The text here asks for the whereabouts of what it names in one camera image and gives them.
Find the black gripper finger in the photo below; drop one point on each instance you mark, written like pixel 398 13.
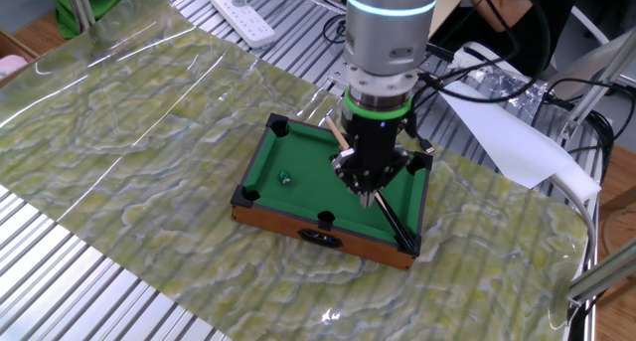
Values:
pixel 348 169
pixel 395 174

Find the white power strip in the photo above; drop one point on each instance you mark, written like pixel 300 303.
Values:
pixel 243 18

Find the pink cloth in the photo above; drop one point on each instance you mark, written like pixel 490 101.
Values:
pixel 11 66

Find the clear plastic bag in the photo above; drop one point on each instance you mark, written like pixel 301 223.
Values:
pixel 517 90

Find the green cloth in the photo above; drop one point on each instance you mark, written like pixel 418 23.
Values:
pixel 89 8

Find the wooden pool cue black butt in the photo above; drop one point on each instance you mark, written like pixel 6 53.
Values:
pixel 397 226

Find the green pool ball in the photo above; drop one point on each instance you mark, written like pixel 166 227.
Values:
pixel 284 177

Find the aluminium frame post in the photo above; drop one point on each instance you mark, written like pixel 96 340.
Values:
pixel 596 82
pixel 79 5
pixel 601 271

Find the mini green pool table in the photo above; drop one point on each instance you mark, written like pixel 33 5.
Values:
pixel 308 192

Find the white office chair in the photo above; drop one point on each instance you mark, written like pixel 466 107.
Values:
pixel 591 25

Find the person in black shirt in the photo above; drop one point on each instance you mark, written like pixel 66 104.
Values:
pixel 526 13

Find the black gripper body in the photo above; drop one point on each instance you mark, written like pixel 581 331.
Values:
pixel 375 142

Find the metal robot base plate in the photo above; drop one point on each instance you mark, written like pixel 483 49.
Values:
pixel 338 75

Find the brown cardboard box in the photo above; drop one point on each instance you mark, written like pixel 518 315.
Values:
pixel 12 45

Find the white paper sheet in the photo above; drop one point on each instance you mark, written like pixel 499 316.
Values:
pixel 507 137

